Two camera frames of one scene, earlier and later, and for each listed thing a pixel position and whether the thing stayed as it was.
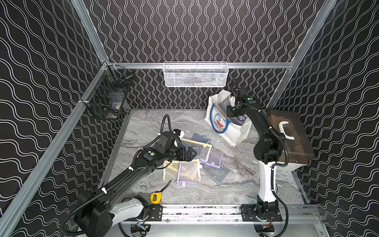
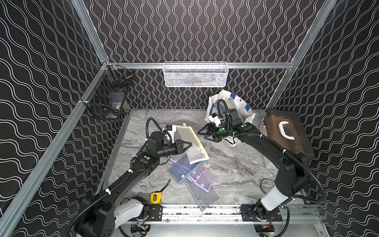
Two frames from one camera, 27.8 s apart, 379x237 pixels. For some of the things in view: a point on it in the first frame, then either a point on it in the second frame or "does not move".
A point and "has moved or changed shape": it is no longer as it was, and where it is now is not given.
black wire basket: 106,98 does not move
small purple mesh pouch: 214,158 to 202,177
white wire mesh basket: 195,74 does not move
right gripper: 228,112 to 206,126
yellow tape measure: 155,197 does not move
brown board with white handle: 290,127 does not move
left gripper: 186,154 to 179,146
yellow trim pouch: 170,172 to 196,152
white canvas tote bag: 218,120 has moved or changed shape
